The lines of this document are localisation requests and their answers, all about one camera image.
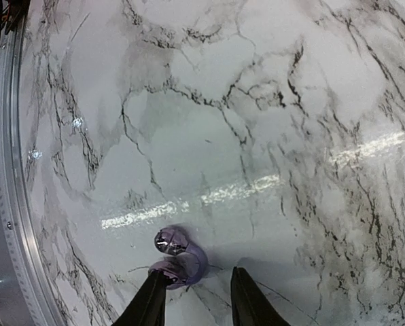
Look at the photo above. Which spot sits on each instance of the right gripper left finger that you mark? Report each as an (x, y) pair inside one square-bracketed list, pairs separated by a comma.
[(147, 308)]

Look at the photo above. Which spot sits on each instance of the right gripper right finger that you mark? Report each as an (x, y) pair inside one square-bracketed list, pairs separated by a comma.
[(250, 307)]

